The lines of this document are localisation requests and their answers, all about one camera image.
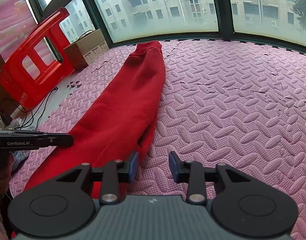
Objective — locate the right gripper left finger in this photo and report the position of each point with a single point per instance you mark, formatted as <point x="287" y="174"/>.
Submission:
<point x="64" y="204"/>

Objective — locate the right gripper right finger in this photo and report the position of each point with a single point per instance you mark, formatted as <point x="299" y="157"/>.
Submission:
<point x="239" y="203"/>

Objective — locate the red embroidered sweatshirt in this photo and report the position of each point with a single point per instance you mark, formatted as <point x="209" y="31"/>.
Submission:
<point x="122" y="120"/>

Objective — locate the left hand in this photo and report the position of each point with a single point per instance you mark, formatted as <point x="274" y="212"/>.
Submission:
<point x="5" y="173"/>

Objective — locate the blue grey knit cloth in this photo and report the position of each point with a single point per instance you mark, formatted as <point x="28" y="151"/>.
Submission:
<point x="19" y="158"/>

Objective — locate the red plastic stool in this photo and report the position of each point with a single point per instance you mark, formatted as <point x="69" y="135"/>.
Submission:
<point x="25" y="75"/>

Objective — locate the pink foam floor mat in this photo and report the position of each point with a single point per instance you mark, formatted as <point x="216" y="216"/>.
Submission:
<point x="222" y="102"/>

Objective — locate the brown cardboard box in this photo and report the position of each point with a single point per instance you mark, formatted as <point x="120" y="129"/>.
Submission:
<point x="86" y="49"/>

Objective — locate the pink patterned curtain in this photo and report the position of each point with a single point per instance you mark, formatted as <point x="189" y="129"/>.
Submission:
<point x="16" y="23"/>

